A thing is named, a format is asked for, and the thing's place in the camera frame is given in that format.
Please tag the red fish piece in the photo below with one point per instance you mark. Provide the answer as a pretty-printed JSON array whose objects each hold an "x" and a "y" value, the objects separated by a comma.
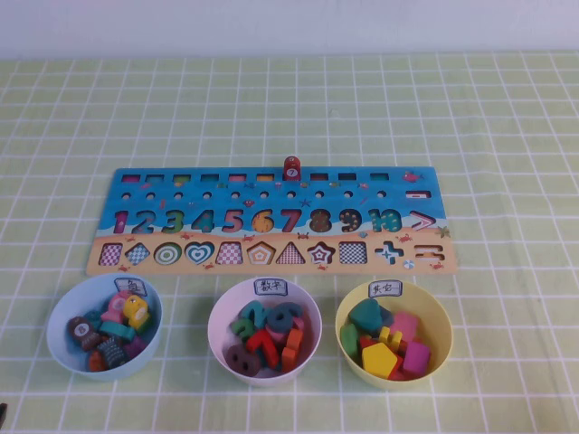
[{"x": 291, "y": 172}]

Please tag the colourful number puzzle board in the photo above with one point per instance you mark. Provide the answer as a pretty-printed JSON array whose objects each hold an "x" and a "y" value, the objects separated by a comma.
[{"x": 289, "y": 238}]

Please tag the paper label on pink bowl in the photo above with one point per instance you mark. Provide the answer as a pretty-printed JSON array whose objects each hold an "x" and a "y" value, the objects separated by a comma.
[{"x": 271, "y": 287}]

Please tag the teal number piece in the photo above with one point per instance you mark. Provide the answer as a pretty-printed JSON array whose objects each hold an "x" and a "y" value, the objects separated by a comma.
[{"x": 253, "y": 309}]

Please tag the pink number piece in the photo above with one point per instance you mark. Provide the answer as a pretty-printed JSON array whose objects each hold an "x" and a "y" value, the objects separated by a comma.
[{"x": 298, "y": 323}]

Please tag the blue number piece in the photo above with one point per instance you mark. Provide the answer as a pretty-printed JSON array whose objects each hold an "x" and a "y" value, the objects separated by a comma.
[{"x": 276, "y": 325}]

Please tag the paper label on yellow bowl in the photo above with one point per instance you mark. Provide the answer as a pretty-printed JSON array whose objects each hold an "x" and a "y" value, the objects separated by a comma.
[{"x": 385, "y": 289}]

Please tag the pale pink bowl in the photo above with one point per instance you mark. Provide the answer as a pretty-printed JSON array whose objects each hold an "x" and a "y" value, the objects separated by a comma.
[{"x": 221, "y": 316}]

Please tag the green number piece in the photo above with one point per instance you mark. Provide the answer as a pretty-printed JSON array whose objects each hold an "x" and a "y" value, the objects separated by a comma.
[{"x": 242, "y": 328}]

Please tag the teal heart piece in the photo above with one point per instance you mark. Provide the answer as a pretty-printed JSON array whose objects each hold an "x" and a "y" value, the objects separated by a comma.
[{"x": 364, "y": 316}]

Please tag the red number seven piece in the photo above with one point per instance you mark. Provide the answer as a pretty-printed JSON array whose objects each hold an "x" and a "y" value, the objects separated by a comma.
[{"x": 267, "y": 348}]

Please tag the green shape piece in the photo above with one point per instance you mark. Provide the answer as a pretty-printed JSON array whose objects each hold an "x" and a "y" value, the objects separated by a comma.
[{"x": 349, "y": 341}]

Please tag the blue shape piece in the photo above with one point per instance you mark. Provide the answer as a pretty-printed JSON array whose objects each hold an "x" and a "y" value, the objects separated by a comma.
[{"x": 386, "y": 316}]

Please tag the orange number piece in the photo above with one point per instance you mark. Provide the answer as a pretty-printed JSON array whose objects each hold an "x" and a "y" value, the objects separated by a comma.
[{"x": 291, "y": 357}]

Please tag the red shape piece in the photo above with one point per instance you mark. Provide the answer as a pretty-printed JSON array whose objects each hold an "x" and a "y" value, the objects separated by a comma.
[{"x": 367, "y": 342}]

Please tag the brown number eight piece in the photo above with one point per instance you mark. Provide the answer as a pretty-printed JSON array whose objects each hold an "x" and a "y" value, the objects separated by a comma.
[{"x": 243, "y": 359}]

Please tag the yellow equals sign piece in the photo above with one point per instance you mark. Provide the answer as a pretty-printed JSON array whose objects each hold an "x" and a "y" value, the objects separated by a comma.
[{"x": 384, "y": 337}]

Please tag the light pink shape piece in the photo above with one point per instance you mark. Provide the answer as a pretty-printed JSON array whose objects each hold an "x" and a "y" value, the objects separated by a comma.
[{"x": 405, "y": 325}]

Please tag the yellow pentagon piece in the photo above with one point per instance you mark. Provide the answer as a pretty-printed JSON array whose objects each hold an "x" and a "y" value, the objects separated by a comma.
[{"x": 377, "y": 361}]

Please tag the paper label on blue bowl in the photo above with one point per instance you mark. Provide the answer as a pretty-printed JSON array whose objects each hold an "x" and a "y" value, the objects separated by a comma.
[{"x": 130, "y": 286}]

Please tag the yellow bowl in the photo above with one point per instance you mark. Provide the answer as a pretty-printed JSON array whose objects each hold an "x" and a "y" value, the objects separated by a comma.
[{"x": 435, "y": 316}]

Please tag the yellow fish piece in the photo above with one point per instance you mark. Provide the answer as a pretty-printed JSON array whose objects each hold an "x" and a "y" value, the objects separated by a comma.
[{"x": 135, "y": 312}]

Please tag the magenta square piece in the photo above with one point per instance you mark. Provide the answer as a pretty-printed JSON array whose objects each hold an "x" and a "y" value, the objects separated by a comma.
[{"x": 416, "y": 357}]

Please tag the pink fish piece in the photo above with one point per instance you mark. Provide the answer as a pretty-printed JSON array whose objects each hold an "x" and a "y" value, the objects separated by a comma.
[{"x": 115, "y": 307}]

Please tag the purple fish piece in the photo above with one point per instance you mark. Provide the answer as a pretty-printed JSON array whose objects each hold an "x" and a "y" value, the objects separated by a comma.
[{"x": 135, "y": 347}]

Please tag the light teal fish piece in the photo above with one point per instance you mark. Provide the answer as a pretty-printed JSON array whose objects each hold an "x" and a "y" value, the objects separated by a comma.
[{"x": 115, "y": 330}]

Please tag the dark teal fish piece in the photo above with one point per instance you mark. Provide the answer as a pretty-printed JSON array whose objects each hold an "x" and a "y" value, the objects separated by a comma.
[{"x": 92, "y": 317}]

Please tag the grey fish piece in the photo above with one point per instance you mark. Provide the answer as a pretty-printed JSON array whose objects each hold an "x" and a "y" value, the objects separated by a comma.
[{"x": 111, "y": 352}]

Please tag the brown fish piece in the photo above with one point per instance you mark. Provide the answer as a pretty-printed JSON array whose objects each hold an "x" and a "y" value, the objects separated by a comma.
[{"x": 81, "y": 331}]

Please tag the orange fish piece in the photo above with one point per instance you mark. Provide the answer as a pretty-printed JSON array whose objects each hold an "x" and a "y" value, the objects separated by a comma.
[{"x": 96, "y": 361}]

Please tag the light blue bowl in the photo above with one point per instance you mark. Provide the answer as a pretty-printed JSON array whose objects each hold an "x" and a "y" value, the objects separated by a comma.
[{"x": 63, "y": 352}]

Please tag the green checkered tablecloth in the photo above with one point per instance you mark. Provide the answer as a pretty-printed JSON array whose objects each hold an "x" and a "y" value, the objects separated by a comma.
[{"x": 289, "y": 113}]

